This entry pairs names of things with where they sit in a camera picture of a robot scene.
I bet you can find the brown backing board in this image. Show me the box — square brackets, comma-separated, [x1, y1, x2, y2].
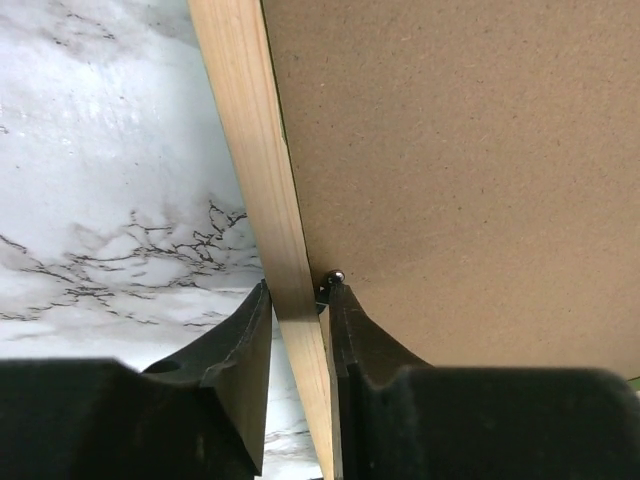
[264, 1, 639, 378]

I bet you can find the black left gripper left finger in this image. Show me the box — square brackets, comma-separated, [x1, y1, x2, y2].
[1, 283, 272, 479]

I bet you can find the light wooden picture frame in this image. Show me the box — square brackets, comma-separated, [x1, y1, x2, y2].
[189, 1, 334, 479]

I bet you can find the metal frame retaining clip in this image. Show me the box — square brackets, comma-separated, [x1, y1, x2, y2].
[315, 269, 346, 315]

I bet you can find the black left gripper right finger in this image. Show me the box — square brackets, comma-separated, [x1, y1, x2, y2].
[328, 284, 639, 479]

